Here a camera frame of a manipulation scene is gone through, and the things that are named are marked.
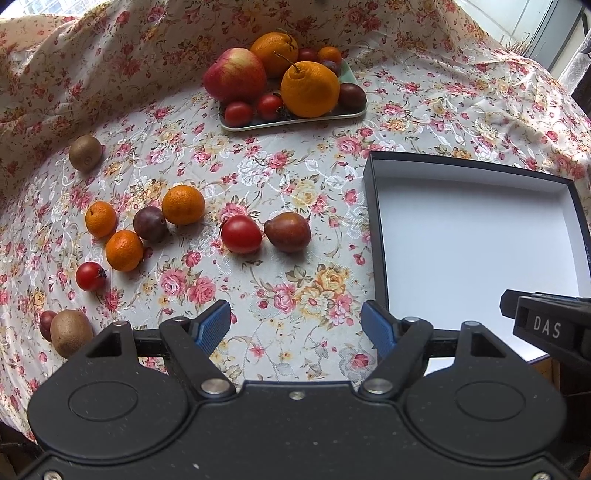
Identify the red tomato tray left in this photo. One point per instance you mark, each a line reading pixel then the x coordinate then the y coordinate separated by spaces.
pixel 238 114

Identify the red apple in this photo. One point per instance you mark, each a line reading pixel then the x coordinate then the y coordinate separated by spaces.
pixel 236 75

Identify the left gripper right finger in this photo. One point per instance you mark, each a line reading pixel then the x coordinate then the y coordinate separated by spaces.
pixel 401 347

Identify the back orange with stem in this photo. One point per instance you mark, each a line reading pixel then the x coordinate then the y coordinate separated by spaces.
pixel 277 51

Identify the dark red pear-shaped fruit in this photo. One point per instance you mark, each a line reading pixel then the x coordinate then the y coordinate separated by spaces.
pixel 289 232

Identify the brown kiwi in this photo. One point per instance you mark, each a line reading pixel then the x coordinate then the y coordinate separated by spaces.
pixel 70 330
pixel 85 153

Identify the red tomato tray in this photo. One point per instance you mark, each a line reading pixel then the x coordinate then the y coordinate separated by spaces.
pixel 238 114
pixel 269 107

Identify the small red tomato left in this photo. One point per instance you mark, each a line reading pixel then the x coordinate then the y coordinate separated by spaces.
pixel 90 277

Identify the dark red plum bottom left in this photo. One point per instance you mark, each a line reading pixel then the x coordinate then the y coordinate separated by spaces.
pixel 45 320

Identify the red tomato centre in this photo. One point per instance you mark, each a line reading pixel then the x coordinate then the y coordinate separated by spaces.
pixel 241 235

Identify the large mandarin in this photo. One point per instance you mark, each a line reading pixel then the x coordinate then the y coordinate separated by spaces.
pixel 183 205

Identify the small mandarin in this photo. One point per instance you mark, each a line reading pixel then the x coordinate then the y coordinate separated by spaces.
pixel 100 219
pixel 330 53

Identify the black box white inside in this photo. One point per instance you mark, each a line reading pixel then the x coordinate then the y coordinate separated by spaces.
pixel 450 236

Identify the small mandarin on tray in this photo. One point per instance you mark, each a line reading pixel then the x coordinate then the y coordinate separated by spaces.
pixel 330 53

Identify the green rectangular tray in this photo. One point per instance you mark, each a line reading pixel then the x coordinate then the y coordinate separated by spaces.
pixel 288 119

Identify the purple plum tray back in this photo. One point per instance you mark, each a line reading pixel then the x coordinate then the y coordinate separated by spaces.
pixel 334 67

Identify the dark red fruit tray back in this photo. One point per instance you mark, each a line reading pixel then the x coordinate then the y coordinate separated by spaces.
pixel 307 54

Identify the dark purple plum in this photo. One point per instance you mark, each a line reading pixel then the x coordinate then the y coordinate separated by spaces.
pixel 150 225

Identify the red tomato tray middle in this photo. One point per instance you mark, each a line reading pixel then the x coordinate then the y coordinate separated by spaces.
pixel 269 107

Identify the floral tablecloth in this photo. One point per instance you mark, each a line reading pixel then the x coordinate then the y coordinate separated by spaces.
pixel 129 74

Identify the front large orange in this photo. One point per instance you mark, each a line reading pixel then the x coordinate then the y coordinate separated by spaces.
pixel 308 89

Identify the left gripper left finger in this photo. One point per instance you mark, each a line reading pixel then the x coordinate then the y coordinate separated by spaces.
pixel 189 344

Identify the dark plum tray right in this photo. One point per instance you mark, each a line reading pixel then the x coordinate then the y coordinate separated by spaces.
pixel 352 98

